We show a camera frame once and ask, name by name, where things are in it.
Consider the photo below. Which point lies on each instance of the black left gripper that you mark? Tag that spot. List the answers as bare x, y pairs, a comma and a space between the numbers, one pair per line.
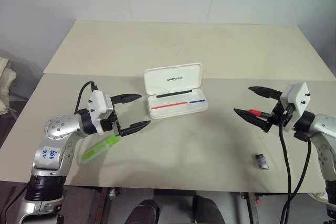
111, 124

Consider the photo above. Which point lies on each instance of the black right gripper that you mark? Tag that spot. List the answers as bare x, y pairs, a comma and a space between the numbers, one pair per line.
279, 116

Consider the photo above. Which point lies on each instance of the red black whiteboard marker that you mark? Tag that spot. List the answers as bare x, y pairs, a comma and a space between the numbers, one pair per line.
254, 112

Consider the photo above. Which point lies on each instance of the small dark eraser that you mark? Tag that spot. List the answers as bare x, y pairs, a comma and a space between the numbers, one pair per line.
261, 161

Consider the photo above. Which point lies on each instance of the green and white pen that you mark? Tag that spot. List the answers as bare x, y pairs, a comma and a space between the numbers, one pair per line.
92, 153

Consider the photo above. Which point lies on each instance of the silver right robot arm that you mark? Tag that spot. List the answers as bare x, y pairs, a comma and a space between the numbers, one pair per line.
323, 127

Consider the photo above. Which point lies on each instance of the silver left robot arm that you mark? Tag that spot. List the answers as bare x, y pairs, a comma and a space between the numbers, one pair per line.
56, 127

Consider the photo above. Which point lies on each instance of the white plastic pencil case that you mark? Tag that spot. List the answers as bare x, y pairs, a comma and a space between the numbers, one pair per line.
183, 108

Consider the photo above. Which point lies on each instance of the white handwritten label sticker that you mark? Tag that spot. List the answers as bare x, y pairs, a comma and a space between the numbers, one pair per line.
51, 153

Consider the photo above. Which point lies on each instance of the dark rounded shape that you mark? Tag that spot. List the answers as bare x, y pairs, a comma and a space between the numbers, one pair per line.
144, 212

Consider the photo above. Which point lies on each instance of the beige cloth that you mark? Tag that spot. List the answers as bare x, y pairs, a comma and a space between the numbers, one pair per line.
6, 77

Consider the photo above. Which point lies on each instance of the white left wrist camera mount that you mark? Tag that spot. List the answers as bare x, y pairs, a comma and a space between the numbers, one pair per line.
98, 103

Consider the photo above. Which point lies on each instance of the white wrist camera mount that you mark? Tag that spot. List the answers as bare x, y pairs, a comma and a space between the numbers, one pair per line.
299, 95
98, 103

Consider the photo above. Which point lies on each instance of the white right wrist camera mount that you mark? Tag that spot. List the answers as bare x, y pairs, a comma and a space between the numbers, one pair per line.
299, 95

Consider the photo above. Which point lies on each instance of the black metal table frame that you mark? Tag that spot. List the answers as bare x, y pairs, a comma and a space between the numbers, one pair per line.
250, 208

